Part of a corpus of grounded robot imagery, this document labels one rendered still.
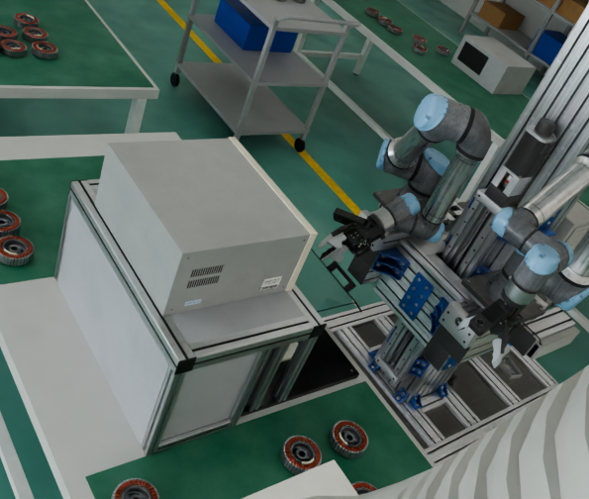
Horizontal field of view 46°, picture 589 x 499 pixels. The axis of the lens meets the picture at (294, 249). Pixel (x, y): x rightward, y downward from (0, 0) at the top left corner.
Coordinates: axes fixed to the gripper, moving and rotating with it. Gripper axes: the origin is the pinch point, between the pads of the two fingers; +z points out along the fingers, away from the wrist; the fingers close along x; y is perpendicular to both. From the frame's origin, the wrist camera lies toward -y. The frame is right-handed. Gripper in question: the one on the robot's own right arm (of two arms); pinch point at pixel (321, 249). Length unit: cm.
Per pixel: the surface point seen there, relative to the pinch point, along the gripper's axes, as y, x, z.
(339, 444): 50, 15, 29
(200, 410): 31, -11, 57
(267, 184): -2.3, -37.9, 12.4
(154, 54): -324, 150, -50
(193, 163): -13, -46, 27
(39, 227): -59, -7, 72
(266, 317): 25.7, -25.5, 31.5
